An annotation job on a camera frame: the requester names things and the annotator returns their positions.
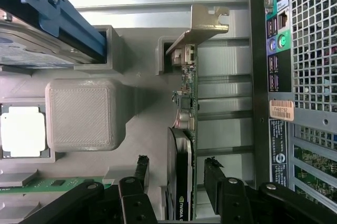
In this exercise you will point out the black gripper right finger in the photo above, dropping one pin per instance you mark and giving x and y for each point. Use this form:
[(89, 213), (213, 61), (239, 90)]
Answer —
[(231, 203)]

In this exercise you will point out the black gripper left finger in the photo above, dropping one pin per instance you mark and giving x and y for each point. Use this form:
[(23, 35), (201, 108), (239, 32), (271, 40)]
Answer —
[(137, 203)]

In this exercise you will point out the green RAM stick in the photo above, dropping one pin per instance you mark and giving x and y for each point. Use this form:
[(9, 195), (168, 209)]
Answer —
[(52, 184)]

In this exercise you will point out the grey printed parts rack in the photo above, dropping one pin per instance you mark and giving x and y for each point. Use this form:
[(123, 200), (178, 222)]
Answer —
[(81, 113)]

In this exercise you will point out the orange barcode sticker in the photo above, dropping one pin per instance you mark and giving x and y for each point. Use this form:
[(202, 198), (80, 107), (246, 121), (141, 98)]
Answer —
[(281, 110)]

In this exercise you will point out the dark grey open PC case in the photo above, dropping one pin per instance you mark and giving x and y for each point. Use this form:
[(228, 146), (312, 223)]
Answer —
[(305, 118)]

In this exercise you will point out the silver CPU chip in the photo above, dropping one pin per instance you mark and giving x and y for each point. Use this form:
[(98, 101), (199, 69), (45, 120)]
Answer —
[(23, 131)]

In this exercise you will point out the hard disk in blue caddy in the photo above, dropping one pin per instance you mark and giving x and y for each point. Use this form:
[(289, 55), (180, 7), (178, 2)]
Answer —
[(65, 15)]

